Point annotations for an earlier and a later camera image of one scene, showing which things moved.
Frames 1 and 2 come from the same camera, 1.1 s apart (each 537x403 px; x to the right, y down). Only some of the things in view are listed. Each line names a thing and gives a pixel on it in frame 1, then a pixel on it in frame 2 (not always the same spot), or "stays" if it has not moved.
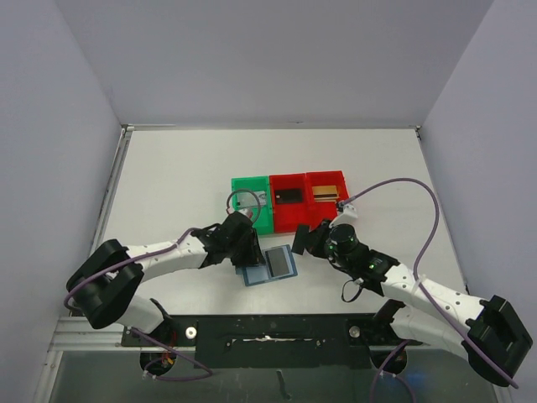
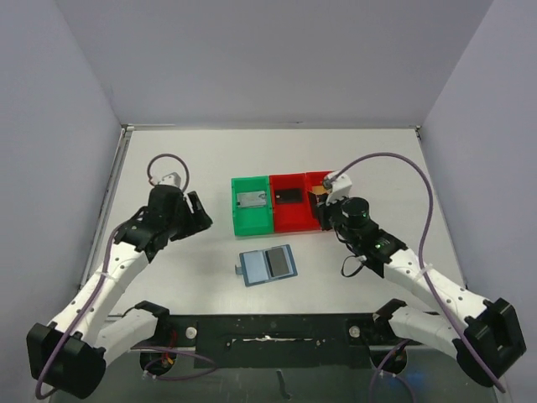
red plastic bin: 315,211 stays
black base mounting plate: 276,341 stays
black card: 289,196 stays
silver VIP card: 248,199 stays
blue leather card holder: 279,263 stays
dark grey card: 277,261 stays
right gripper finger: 300,238 to 316,201
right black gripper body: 313,240 to 324,214
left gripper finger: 249,252 to 200,219
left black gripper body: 246,250 to 185,214
